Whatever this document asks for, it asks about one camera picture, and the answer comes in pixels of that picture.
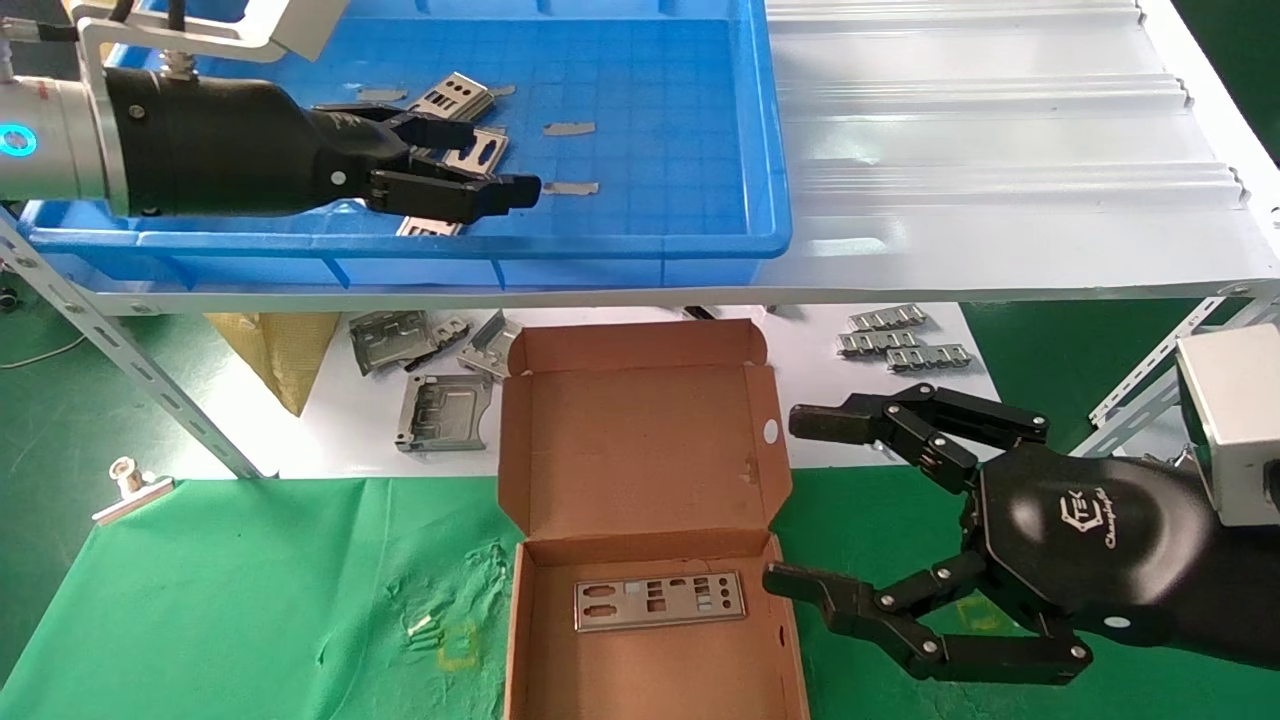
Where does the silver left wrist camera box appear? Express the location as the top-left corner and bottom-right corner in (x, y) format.
(75, 0), (351, 63)

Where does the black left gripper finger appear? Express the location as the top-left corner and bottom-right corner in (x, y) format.
(312, 100), (479, 151)
(365, 168), (543, 226)

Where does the brown cardboard box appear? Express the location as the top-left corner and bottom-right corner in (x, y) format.
(498, 318), (809, 720)

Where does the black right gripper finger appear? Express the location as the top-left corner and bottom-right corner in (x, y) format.
(788, 383), (1051, 496)
(763, 550), (1093, 687)

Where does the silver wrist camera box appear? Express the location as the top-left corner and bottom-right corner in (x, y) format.
(1175, 323), (1280, 528)
(75, 0), (351, 63)

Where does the slotted metal angle bar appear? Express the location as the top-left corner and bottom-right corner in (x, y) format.
(1072, 380), (1191, 459)
(1088, 295), (1280, 433)
(0, 215), (269, 479)

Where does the silver metal clip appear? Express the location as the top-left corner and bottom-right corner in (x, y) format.
(92, 457), (176, 528)

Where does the metal IO shield plate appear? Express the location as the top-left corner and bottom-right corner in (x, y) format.
(398, 127), (511, 238)
(405, 72), (496, 123)
(573, 570), (749, 633)

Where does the white corrugated shelf board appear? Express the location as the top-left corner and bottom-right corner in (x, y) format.
(60, 0), (1280, 317)

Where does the green cloth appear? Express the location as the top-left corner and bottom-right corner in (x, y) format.
(0, 465), (1280, 720)

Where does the blue plastic tray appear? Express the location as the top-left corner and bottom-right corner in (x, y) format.
(20, 0), (794, 291)

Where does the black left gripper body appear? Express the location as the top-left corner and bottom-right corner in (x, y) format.
(105, 65), (411, 217)

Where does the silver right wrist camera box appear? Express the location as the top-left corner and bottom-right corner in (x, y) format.
(1175, 323), (1280, 528)

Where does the yellow woven sack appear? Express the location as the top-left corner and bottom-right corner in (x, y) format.
(205, 312), (343, 416)

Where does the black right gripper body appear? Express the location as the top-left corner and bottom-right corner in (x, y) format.
(965, 445), (1280, 671)

